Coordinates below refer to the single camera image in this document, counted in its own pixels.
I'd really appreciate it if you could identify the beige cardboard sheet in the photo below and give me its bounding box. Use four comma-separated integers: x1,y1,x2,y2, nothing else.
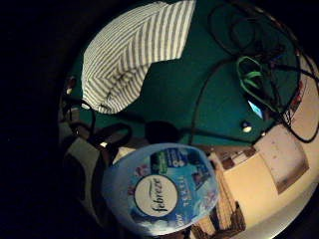
222,158,283,230

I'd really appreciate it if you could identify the black cable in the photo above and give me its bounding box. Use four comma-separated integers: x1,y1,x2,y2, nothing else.
207,0,319,144
187,58,240,146

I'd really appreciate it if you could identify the green cable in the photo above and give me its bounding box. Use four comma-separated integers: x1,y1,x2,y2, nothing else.
236,55,277,113

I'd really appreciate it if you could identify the small device with lit screen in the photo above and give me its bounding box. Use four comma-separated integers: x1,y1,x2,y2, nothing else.
247,100,265,120

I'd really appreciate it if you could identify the blue labelled spray bottle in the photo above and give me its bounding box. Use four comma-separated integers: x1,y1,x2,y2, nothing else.
101,142,221,237

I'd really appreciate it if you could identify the white paper sheet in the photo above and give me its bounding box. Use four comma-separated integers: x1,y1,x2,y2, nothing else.
255,124,311,195

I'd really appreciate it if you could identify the the person in striped shirt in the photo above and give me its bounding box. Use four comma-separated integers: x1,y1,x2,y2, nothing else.
81,0,197,116

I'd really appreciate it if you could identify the small round pale knob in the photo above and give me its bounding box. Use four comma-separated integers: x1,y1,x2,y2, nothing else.
240,120,253,133

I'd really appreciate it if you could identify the brown wicker basket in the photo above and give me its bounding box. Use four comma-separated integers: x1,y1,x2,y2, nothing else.
191,172,247,239

